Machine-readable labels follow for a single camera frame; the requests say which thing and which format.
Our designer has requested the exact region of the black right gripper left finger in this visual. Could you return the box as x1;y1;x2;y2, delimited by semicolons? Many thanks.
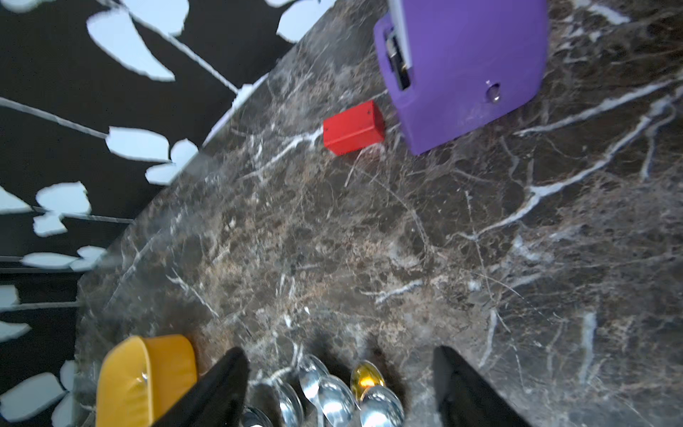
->
153;347;249;426

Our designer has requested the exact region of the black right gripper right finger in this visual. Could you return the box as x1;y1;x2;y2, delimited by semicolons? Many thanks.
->
432;345;530;427

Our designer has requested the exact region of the yellow storage box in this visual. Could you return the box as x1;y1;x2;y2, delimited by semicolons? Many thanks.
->
95;334;197;427

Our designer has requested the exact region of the gold spoon cream handle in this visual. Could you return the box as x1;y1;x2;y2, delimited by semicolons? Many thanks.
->
350;359;386;404

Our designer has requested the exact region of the silver spoon Doraemon white handle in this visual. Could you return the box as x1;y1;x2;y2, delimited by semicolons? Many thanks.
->
318;375;356;427

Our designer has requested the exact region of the black spoon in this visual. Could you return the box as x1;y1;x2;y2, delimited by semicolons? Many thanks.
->
241;407;273;427

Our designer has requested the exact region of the small red box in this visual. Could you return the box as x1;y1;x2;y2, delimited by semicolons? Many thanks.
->
323;101;386;156

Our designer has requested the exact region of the purple plastic stand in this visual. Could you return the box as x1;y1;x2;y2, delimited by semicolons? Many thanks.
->
374;0;550;156

